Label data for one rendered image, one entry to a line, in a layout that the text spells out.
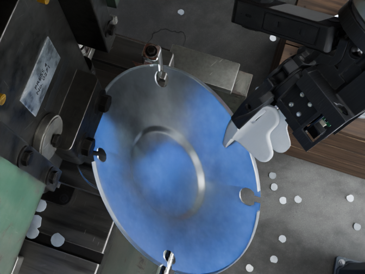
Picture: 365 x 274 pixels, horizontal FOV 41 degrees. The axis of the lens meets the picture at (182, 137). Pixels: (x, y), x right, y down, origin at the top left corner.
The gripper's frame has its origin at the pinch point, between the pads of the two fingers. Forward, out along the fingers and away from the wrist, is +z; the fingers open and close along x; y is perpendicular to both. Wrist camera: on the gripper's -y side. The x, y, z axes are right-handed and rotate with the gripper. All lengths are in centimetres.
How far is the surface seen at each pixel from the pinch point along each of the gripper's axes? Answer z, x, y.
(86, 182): 27.2, -0.5, -9.6
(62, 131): 11.0, -11.5, -11.4
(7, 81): -0.1, -22.1, -12.3
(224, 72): 16.7, 33.3, -16.6
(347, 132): 23, 71, 5
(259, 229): 67, 74, 13
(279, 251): 66, 75, 22
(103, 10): -3.1, -9.4, -16.9
